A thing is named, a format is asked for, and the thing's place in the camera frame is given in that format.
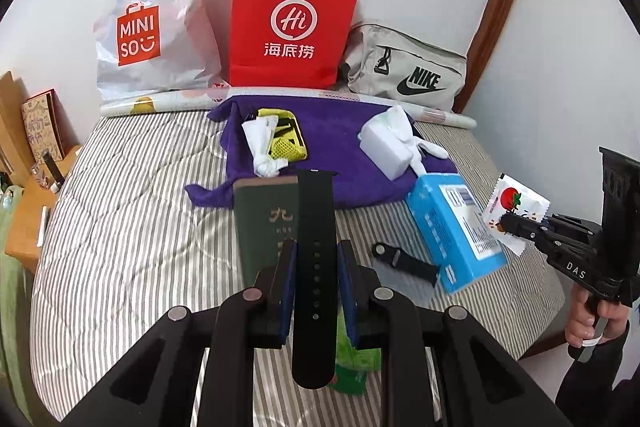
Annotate person's right hand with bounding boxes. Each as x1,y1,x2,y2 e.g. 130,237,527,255
565,289,632,348

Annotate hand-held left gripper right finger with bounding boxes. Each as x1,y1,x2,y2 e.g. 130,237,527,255
336,239,576,427

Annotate yellow black mesh pouch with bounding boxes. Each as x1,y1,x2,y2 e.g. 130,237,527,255
255,108,310,160

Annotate tomato print sachet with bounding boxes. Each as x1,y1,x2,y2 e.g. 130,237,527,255
484,174,550,258

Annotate dark green box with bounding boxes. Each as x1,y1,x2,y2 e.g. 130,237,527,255
234,176,301,288

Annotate dark green printed packet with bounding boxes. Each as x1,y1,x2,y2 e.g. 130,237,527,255
327,364,371,397

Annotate patterned book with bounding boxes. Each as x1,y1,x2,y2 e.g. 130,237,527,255
20,89,66,168

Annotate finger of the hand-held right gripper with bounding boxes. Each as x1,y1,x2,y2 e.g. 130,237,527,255
501,211,552,234
501,225,550,254

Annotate wooden bedside table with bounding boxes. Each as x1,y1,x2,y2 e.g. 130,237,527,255
5,144,83,275

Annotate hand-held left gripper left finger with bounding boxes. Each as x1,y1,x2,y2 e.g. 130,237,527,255
65,239,301,427

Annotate grey waist bag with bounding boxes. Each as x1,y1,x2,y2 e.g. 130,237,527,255
340,23,468,112

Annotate blue tissue pack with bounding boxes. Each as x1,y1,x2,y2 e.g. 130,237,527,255
405,172,508,295

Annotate short black watch strap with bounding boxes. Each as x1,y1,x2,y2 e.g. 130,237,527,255
371,243,441,284

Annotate purple towel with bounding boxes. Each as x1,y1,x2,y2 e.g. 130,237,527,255
185,94,458,211

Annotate white socks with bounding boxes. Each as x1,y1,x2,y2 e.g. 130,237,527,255
357,105,451,181

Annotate small black bottle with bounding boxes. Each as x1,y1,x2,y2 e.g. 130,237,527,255
42,150,66,194

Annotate rolled patterned paper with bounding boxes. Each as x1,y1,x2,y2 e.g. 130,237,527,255
99,86,477,131

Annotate wooden headboard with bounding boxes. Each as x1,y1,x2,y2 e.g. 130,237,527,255
0,71,31,188

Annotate light green bedding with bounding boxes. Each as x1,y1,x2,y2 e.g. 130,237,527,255
0,184,36,413

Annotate long black watch strap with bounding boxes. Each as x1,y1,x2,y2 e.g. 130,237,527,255
291,168,337,390

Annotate person's right forearm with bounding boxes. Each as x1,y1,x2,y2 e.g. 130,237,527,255
552,322,640,427

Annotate light green leafy packet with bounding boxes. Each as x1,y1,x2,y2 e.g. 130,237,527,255
336,307,383,370

